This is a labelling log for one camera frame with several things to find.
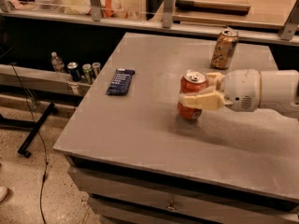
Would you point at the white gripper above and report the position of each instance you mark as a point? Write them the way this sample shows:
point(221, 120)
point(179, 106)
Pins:
point(240, 89)

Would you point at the red coke can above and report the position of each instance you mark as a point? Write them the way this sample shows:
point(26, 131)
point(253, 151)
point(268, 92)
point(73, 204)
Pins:
point(192, 81)

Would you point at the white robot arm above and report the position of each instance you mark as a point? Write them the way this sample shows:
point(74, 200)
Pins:
point(279, 92)

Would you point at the gold beverage can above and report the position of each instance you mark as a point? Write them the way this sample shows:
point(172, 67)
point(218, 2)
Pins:
point(225, 48)

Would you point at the blue rxbar blueberry wrapper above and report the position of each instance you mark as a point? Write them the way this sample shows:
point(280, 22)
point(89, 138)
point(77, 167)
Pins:
point(120, 82)

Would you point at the silver soda can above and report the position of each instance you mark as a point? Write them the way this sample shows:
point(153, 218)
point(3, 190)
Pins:
point(96, 69)

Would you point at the green soda can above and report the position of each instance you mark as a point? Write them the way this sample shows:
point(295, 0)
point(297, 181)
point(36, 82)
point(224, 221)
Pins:
point(88, 72)

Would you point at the blue soda can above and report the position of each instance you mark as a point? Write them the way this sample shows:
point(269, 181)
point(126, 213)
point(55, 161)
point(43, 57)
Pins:
point(74, 72)

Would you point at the orange white snack bag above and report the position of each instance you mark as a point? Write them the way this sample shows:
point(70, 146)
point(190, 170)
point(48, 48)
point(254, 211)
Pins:
point(113, 8)

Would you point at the grey cabinet drawer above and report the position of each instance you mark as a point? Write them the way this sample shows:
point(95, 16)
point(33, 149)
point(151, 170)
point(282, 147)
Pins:
point(124, 200)

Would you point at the clear water bottle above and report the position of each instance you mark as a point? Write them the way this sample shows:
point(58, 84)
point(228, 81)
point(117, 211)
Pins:
point(57, 62)

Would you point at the black floor stand leg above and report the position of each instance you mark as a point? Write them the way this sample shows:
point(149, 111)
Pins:
point(32, 126)

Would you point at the white shoe tip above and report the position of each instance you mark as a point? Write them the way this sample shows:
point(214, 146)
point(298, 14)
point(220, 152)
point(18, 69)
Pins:
point(3, 193)

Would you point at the grey metal bracket right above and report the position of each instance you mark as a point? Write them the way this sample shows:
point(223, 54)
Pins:
point(290, 26)

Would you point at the grey metal bracket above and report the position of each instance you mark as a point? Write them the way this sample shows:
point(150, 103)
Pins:
point(168, 13)
point(96, 10)
point(290, 26)

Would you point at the grey metal bracket middle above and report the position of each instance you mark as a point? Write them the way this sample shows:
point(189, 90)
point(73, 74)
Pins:
point(168, 13)

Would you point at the metal drawer handle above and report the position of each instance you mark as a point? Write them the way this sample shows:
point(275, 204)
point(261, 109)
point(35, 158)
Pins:
point(171, 207)

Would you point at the grey metal bracket left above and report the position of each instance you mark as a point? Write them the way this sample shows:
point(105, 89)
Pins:
point(96, 10)

